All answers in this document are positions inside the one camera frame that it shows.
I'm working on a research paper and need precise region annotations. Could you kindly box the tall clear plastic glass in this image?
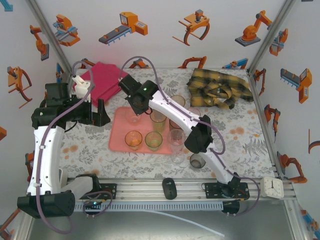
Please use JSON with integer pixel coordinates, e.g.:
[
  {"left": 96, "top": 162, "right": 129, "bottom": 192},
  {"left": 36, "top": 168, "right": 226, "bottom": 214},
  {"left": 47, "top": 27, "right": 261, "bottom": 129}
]
[{"left": 166, "top": 128, "right": 186, "bottom": 153}]

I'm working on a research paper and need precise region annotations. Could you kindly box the white slotted cable duct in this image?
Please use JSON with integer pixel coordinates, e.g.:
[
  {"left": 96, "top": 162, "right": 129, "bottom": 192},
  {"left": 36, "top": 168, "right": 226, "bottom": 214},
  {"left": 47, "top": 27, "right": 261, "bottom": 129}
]
[{"left": 74, "top": 199, "right": 224, "bottom": 212}]

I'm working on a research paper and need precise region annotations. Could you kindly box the pink plastic tray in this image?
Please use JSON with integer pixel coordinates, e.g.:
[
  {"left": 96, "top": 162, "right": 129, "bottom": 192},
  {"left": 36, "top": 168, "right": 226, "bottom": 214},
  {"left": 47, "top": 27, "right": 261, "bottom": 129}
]
[{"left": 108, "top": 106, "right": 185, "bottom": 156}]

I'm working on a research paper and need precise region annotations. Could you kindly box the electronics board with green light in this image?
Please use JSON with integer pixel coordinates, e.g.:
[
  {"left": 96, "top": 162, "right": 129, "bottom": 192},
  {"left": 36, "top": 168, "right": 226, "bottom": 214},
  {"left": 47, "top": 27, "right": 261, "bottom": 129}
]
[{"left": 83, "top": 199, "right": 103, "bottom": 213}]

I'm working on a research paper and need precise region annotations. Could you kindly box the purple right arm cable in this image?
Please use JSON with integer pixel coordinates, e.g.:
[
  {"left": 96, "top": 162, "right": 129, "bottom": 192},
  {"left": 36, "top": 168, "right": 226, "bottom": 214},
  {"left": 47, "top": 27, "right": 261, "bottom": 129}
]
[{"left": 118, "top": 56, "right": 261, "bottom": 218}]

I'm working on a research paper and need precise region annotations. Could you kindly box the white square clock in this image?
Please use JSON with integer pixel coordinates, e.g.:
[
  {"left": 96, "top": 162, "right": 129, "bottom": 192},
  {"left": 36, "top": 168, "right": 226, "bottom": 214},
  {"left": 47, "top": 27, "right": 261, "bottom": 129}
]
[{"left": 259, "top": 176, "right": 285, "bottom": 200}]

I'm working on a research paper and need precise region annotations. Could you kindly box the yellow black plaid shirt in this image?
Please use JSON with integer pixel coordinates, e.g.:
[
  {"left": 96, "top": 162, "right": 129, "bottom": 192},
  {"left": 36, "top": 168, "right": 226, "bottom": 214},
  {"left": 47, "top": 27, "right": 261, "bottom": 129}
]
[{"left": 187, "top": 67, "right": 255, "bottom": 110}]

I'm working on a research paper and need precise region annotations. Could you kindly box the aluminium frame post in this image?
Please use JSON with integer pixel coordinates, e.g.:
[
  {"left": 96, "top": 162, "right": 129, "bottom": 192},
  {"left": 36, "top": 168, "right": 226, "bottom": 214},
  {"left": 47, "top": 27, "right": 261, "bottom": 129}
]
[
  {"left": 24, "top": 0, "right": 76, "bottom": 76},
  {"left": 246, "top": 0, "right": 298, "bottom": 75}
]

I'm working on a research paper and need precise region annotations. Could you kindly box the small clear faceted glass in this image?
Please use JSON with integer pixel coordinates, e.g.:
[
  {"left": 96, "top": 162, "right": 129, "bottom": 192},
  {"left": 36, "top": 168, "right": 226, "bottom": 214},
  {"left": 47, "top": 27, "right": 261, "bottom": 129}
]
[{"left": 171, "top": 149, "right": 187, "bottom": 165}]

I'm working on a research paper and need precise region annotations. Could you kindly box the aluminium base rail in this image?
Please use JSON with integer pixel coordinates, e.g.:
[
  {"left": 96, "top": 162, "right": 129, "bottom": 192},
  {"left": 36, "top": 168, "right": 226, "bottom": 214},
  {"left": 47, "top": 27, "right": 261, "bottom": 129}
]
[{"left": 66, "top": 177, "right": 293, "bottom": 201}]

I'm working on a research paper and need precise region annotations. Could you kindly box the peach plastic glass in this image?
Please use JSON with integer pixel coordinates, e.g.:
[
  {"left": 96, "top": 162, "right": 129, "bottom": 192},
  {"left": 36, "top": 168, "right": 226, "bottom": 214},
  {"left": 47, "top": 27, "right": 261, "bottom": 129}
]
[{"left": 124, "top": 107, "right": 143, "bottom": 126}]

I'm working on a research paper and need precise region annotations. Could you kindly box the floral print tablecloth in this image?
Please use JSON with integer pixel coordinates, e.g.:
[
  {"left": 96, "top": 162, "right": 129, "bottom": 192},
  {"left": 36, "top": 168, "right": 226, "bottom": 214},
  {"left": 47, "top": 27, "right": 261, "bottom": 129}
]
[{"left": 59, "top": 67, "right": 277, "bottom": 180}]

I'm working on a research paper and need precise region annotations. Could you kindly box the short amber plastic glass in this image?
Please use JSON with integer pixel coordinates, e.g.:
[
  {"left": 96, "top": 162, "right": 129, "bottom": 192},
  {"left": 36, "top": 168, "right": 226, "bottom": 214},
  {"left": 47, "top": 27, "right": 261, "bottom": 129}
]
[{"left": 124, "top": 130, "right": 143, "bottom": 151}]

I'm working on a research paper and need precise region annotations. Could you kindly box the aluminium side rail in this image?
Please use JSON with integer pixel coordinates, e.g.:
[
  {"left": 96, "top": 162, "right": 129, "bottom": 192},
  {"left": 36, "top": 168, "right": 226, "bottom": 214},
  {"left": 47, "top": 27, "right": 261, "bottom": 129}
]
[{"left": 246, "top": 71, "right": 285, "bottom": 180}]

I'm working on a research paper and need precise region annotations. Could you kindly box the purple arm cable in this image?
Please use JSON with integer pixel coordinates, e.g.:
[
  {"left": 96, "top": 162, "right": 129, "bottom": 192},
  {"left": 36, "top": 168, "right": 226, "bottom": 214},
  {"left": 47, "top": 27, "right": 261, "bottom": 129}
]
[
  {"left": 118, "top": 56, "right": 261, "bottom": 218},
  {"left": 34, "top": 60, "right": 113, "bottom": 235}
]

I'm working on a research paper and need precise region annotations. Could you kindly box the tall dark smoky glass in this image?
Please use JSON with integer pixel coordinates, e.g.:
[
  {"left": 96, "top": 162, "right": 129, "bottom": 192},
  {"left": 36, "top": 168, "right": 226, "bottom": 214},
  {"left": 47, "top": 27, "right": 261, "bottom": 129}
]
[{"left": 168, "top": 118, "right": 182, "bottom": 131}]

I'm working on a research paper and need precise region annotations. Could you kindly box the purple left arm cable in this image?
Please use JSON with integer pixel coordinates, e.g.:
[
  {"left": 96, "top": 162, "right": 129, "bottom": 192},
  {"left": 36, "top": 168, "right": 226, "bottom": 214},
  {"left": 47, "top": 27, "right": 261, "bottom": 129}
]
[{"left": 34, "top": 60, "right": 113, "bottom": 235}]

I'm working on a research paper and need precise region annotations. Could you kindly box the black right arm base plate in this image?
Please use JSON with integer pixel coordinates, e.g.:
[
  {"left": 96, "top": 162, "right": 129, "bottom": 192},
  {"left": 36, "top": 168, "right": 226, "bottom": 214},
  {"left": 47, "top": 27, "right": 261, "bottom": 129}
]
[{"left": 204, "top": 182, "right": 250, "bottom": 201}]

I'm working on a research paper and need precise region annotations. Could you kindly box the tall orange plastic glass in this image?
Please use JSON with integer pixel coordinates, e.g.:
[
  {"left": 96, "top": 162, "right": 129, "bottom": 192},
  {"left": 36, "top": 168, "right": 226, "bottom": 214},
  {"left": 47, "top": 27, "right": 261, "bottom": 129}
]
[{"left": 169, "top": 94, "right": 187, "bottom": 108}]

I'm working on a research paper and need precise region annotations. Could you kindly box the short grey plastic glass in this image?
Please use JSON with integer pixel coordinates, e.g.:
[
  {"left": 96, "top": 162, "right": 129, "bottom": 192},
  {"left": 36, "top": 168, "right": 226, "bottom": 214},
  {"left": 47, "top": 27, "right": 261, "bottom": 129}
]
[{"left": 189, "top": 152, "right": 207, "bottom": 170}]

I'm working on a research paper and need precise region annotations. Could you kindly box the pink plastic glass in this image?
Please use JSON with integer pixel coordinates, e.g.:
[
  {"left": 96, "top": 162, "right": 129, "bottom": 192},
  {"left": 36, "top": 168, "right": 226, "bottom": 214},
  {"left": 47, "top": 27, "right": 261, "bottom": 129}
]
[{"left": 187, "top": 107, "right": 202, "bottom": 118}]

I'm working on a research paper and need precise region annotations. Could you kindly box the short green plastic glass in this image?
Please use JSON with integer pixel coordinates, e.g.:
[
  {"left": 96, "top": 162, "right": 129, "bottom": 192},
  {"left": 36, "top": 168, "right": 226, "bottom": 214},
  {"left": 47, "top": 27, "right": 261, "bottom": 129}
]
[{"left": 144, "top": 131, "right": 164, "bottom": 152}]

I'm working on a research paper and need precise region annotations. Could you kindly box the folded magenta cloth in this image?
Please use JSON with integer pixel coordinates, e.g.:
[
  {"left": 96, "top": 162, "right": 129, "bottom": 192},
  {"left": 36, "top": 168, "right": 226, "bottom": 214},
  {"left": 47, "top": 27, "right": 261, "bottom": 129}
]
[{"left": 72, "top": 61, "right": 128, "bottom": 109}]

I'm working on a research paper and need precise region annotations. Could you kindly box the thin white tube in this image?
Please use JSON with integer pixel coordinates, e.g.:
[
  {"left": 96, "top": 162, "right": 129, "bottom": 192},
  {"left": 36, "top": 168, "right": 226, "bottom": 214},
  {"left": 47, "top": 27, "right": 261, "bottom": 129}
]
[{"left": 144, "top": 209, "right": 226, "bottom": 238}]

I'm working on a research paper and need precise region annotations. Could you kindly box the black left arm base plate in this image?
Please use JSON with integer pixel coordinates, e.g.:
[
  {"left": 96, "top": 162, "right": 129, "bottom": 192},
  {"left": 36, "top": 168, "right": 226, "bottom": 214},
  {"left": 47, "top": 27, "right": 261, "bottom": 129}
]
[{"left": 98, "top": 183, "right": 118, "bottom": 200}]

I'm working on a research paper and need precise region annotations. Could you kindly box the tall green plastic glass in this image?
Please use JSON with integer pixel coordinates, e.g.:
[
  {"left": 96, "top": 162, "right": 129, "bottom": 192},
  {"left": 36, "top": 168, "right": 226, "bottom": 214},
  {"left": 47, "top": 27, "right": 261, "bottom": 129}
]
[{"left": 149, "top": 109, "right": 168, "bottom": 133}]

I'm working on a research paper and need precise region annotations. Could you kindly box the black computer mouse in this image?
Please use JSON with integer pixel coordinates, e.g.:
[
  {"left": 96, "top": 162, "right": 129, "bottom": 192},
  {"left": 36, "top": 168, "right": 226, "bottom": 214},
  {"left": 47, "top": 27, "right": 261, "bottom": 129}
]
[{"left": 161, "top": 177, "right": 178, "bottom": 200}]

